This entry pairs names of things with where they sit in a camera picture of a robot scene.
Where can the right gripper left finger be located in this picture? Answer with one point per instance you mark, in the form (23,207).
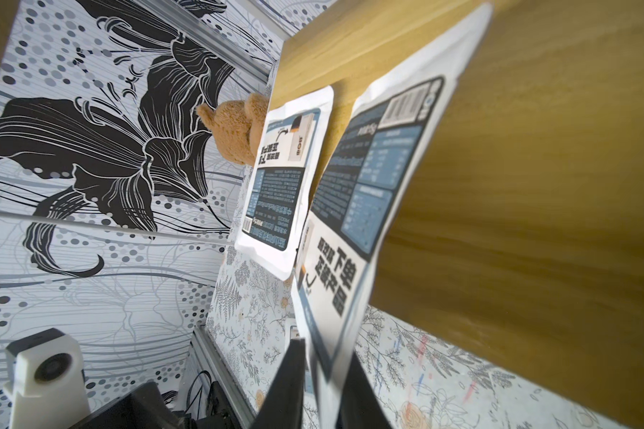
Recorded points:
(283,405)

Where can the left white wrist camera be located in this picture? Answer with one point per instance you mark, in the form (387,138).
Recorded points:
(46,383)

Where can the wooden two-tier shelf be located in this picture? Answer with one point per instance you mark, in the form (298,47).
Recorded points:
(510,288)

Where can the blue coffee bag top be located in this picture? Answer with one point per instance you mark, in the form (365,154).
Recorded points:
(357,198)

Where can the blue coffee bag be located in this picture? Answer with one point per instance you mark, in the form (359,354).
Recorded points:
(357,198)
(293,337)
(277,201)

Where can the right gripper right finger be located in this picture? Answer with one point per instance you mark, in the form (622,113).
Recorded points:
(359,406)

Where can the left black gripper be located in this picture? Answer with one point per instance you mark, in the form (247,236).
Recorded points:
(142,408)

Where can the brown teddy bear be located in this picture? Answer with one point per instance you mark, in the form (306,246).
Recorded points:
(237,127)

